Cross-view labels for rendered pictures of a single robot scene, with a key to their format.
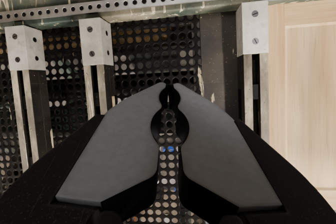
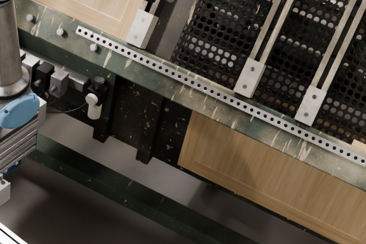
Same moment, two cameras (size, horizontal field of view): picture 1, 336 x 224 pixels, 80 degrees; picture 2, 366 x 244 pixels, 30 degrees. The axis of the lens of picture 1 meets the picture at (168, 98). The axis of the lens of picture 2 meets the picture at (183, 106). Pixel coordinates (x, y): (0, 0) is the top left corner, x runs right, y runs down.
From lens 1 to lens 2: 184 cm
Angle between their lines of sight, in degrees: 22
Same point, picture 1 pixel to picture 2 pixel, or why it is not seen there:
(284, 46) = (126, 8)
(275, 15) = (122, 32)
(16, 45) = (309, 107)
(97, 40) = (243, 75)
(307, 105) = not seen: outside the picture
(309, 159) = not seen: outside the picture
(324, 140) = not seen: outside the picture
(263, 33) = (135, 22)
